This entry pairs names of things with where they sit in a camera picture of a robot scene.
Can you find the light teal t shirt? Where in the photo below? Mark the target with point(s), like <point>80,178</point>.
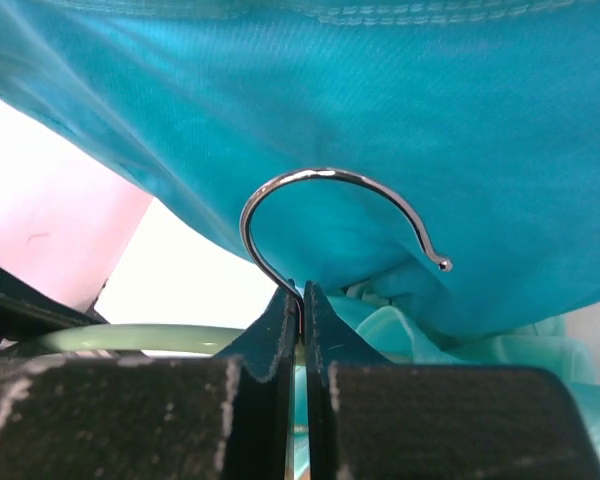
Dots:
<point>544,345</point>

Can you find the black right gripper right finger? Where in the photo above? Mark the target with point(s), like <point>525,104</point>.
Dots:
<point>370,418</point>

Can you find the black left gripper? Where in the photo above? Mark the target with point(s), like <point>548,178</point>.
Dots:
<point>26,315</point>

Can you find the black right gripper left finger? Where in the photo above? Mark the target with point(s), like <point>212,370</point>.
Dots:
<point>228,416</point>

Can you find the dark teal t shirt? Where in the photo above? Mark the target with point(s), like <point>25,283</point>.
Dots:
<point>483,115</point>

